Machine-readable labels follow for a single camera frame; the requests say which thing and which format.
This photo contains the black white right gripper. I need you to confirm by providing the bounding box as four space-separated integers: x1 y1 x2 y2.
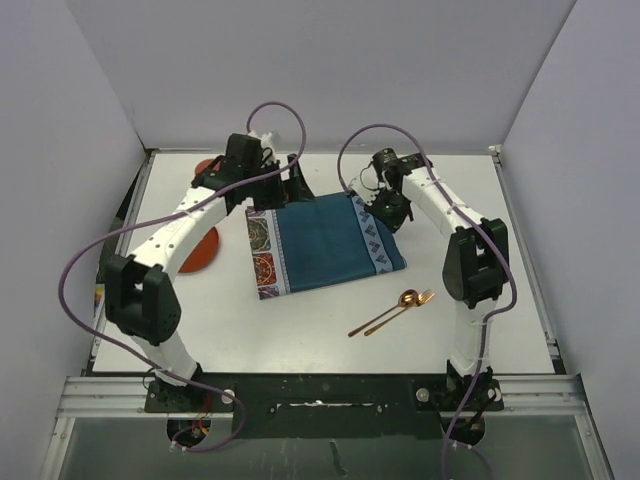
364 187 410 233

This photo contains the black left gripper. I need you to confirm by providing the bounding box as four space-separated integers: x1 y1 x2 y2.
243 155 312 212

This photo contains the pink plastic cup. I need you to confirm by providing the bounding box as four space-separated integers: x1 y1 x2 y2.
194 158 213 175

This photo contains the blue patterned placemat cloth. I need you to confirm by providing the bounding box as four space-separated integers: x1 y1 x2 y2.
245 193 407 300

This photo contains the red round plate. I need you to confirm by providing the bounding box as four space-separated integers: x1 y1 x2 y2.
179 227 220 274

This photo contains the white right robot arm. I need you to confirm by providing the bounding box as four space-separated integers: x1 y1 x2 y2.
347 148 510 409

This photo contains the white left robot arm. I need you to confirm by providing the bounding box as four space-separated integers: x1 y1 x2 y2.
105 132 314 411

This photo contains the copper spoon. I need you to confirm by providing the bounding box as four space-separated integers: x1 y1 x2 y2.
347 289 419 337

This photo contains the copper fork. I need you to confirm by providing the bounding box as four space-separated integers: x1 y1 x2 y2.
364 289 435 336

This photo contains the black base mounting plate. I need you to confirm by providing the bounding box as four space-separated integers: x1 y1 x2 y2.
144 373 504 446

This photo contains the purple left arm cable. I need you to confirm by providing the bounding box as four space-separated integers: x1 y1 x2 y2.
57 101 307 454

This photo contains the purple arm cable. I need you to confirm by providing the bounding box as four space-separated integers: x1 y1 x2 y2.
57 101 307 454
336 122 517 480

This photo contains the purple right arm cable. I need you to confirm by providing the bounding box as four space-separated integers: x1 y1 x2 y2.
336 122 517 480

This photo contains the aluminium front rail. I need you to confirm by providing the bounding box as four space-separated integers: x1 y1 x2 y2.
57 374 586 418

